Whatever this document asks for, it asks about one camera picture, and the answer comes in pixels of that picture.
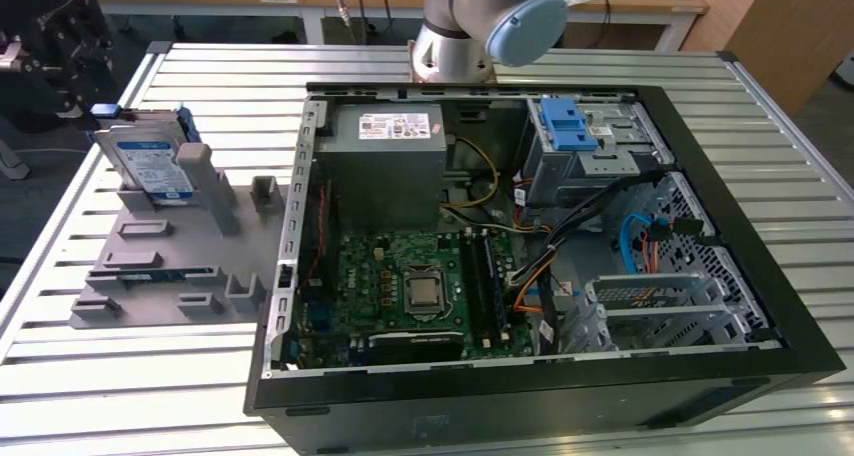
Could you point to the hard disk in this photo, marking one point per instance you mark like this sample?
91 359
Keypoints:
149 161

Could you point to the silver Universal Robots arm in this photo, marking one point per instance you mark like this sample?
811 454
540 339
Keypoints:
454 41

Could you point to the metal disk bay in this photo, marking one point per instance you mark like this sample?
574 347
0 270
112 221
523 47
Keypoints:
667 312

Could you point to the grey metal leg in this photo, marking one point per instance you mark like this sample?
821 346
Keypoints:
15 163

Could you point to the grey parts rack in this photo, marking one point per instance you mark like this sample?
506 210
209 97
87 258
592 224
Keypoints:
180 246

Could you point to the bare RAM stick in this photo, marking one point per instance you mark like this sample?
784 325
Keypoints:
149 275

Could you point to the grey power supply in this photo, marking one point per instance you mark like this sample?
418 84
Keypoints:
380 176

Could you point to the green motherboard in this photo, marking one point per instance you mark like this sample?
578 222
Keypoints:
374 271

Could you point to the CPU socket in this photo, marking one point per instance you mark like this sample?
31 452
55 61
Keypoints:
427 270

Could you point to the silver CPU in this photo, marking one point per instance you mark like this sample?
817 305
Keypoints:
424 294

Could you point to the blue plastic drive latch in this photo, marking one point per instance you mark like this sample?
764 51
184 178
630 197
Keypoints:
567 126

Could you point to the grey metal drive cage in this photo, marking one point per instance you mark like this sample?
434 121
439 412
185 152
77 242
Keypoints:
567 176

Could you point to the black graphics card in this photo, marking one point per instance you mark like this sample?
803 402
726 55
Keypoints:
414 347

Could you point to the black RAM stick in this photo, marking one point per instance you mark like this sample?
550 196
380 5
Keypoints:
496 286

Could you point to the black open PC case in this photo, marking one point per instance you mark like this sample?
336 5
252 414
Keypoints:
534 401

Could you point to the wooden cabinet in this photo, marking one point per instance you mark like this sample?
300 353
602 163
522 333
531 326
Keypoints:
787 36

